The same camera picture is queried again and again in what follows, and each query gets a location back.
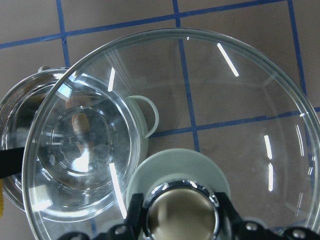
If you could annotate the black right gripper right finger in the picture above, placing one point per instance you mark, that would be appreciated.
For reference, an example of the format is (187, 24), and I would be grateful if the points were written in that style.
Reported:
(229, 217)

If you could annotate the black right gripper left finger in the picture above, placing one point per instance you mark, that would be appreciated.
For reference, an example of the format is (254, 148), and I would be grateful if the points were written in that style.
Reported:
(136, 218)

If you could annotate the glass pot lid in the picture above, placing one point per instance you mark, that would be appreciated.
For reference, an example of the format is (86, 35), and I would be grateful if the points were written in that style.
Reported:
(179, 187)

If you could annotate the pale green cooking pot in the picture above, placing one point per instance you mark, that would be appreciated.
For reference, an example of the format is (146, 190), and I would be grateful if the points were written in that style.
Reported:
(66, 139)

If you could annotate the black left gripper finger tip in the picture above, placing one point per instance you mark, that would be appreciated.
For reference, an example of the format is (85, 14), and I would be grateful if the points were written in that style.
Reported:
(11, 161)

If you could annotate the brown paper table mat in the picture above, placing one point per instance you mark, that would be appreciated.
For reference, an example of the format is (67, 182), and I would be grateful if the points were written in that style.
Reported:
(125, 15)

